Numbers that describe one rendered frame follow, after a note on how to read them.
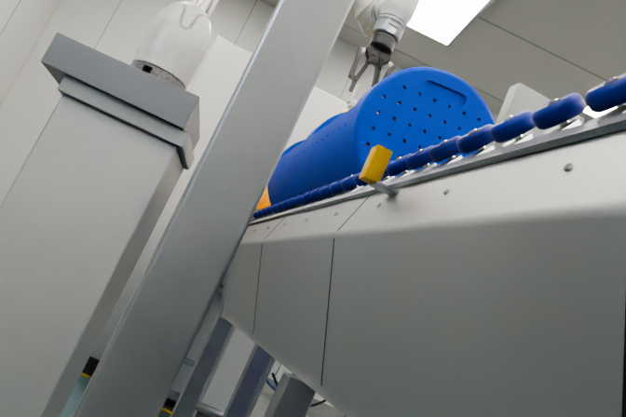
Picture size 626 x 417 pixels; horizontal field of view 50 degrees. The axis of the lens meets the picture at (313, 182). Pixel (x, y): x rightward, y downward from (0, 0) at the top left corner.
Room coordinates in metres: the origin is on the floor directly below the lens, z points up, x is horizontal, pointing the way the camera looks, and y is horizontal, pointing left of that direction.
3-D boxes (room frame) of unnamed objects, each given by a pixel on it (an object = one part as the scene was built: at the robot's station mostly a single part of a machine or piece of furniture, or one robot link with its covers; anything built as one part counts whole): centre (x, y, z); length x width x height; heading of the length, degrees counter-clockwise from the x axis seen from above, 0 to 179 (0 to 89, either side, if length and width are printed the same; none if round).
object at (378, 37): (1.91, -0.02, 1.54); 0.08 x 0.07 x 0.09; 100
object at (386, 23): (1.91, -0.02, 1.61); 0.09 x 0.09 x 0.06
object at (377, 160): (0.83, -0.09, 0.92); 0.08 x 0.03 x 0.05; 100
